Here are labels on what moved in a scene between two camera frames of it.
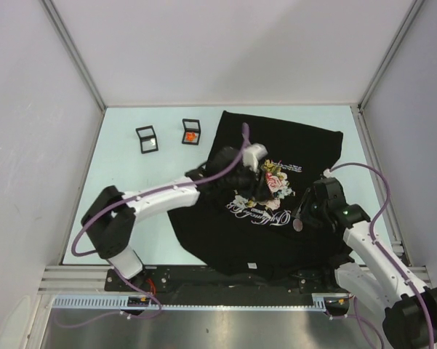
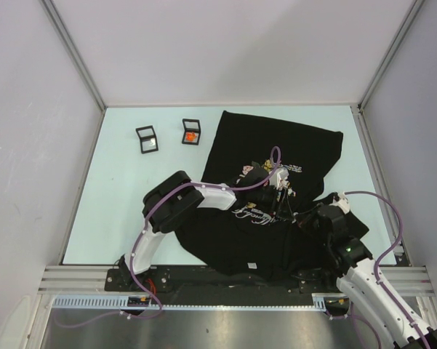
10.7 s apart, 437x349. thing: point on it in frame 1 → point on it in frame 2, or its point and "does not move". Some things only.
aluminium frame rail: x=63 y=278 does not move
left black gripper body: x=244 y=182 → x=264 y=198
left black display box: x=148 y=139 does not move
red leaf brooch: x=190 y=136 does not move
